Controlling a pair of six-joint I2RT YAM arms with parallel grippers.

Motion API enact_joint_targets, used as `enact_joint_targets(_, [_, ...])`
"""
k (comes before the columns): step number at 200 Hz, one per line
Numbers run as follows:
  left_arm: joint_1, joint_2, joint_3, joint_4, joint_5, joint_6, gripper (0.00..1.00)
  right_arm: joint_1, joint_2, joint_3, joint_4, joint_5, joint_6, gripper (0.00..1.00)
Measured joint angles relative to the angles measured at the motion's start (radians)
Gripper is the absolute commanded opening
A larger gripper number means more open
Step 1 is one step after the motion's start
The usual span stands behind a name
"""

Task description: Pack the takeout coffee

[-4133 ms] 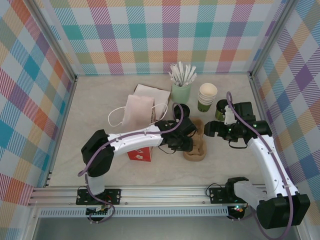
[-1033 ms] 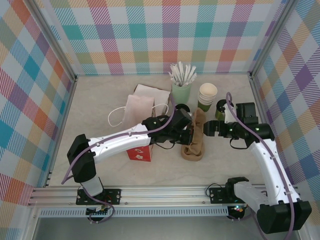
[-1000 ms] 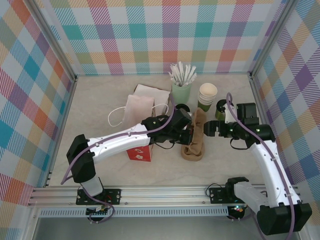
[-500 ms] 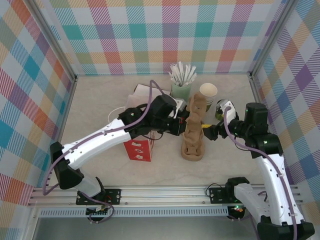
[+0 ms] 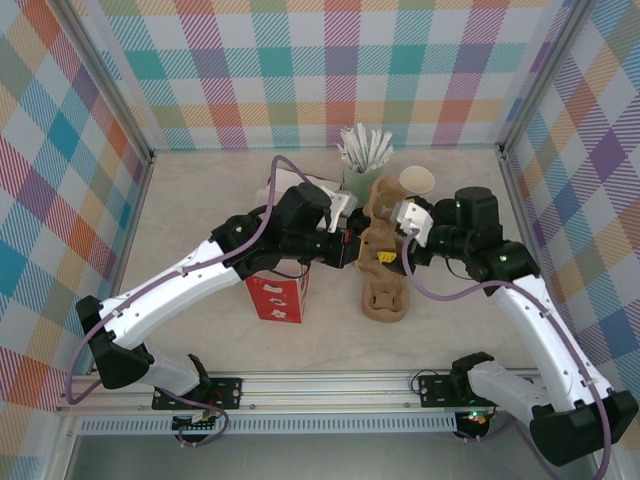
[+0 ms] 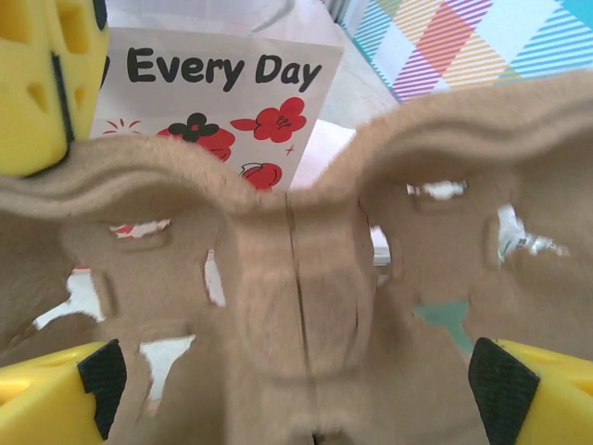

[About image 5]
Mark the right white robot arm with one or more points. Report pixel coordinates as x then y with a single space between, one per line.
545 330

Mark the pale green straw jar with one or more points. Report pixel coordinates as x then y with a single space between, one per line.
357 185

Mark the aluminium floor rail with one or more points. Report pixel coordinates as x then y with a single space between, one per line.
142 192
515 190

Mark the right black mount plate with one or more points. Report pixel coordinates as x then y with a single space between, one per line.
435 392

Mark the right aluminium floor rail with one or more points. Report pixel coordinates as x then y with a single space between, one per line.
515 190

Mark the controller board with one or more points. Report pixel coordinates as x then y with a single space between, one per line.
475 419
200 425

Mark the white napkin stack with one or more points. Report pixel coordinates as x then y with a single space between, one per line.
300 176

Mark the right aluminium frame post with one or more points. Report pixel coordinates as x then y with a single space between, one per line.
557 50

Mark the black mount plate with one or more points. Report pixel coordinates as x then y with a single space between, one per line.
230 392
435 392

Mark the left black mount plate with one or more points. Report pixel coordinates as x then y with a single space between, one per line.
230 392

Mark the left controller board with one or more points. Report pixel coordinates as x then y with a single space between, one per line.
200 425

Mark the right controller board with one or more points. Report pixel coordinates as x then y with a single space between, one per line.
475 419

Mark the aluminium frame post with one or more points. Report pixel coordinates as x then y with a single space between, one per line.
557 50
107 75

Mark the red paper gift bag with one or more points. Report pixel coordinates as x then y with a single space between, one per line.
275 300

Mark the grey metal sheet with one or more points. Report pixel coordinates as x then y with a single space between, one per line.
325 460

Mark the left aluminium floor rail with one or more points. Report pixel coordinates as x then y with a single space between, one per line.
142 192

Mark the left aluminium frame post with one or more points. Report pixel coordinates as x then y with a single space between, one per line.
107 75

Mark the black cup lid stack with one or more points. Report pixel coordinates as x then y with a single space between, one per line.
360 220

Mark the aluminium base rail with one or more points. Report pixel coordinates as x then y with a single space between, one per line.
325 395

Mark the green paper cup stack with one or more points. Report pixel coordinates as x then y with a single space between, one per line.
417 180

